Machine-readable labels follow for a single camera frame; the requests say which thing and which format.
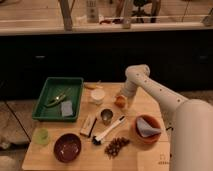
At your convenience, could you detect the green utensil in tray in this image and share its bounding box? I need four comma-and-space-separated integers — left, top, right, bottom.
45, 88, 70, 108

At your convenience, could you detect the bunch of brown grapes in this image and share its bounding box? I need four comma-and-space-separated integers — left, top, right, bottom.
104, 137, 130, 158

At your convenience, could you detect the orange apple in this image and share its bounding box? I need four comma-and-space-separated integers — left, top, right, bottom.
114, 95, 126, 108

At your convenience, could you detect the green plastic tray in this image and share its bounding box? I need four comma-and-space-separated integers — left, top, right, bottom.
32, 77, 84, 122

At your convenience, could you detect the black white brush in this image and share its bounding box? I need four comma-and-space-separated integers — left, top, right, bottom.
92, 116, 125, 145

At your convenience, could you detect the wooden block box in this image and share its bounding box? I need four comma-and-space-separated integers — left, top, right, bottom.
80, 115, 97, 137

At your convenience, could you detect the white plastic cup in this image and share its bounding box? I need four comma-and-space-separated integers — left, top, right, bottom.
91, 89, 105, 105

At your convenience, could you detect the grey cloth in orange bowl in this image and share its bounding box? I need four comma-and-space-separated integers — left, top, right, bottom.
136, 117, 161, 138

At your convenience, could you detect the purple bowl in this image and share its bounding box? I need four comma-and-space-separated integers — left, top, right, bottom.
53, 133, 81, 163

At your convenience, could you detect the small metal cup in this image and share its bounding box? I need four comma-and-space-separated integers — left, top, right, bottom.
101, 109, 113, 125

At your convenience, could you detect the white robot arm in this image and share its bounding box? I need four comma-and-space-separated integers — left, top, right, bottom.
121, 64, 213, 171

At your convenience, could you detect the orange bowl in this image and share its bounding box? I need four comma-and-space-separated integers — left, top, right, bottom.
131, 115, 162, 145

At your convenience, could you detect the yellow object at table back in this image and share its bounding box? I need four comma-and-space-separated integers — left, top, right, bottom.
84, 80, 103, 90

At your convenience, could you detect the grey sponge in tray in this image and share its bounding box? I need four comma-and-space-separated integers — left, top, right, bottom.
61, 101, 73, 117

